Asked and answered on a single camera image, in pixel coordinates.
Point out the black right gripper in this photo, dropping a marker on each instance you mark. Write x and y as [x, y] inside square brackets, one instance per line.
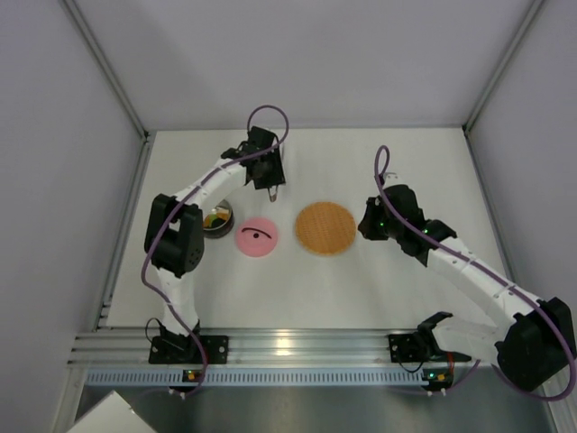
[369, 221]

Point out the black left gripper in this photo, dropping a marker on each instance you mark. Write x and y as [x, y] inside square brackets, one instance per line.
[270, 179]

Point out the metal tongs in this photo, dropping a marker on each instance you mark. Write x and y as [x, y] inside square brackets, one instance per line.
[274, 191]

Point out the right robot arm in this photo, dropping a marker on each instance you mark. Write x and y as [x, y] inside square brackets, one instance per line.
[415, 276]

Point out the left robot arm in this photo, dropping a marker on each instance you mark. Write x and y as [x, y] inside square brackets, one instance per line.
[174, 241]

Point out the white box corner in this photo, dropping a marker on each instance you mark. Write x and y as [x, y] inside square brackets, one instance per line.
[112, 414]

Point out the pink round lid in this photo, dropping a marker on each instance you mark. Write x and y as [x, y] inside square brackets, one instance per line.
[256, 237]

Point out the orange woven plate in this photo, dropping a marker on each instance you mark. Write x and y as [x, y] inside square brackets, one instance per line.
[325, 228]

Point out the steel bowl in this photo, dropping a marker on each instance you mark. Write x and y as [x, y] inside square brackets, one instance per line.
[222, 209]

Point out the large dark round food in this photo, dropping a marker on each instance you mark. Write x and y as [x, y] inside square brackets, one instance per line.
[221, 222]

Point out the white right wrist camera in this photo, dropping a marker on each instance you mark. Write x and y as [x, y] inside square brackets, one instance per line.
[389, 179]

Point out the aluminium rail base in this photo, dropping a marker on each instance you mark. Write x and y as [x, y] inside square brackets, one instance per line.
[250, 347]

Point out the slotted cable duct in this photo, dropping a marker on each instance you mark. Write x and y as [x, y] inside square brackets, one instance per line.
[243, 376]

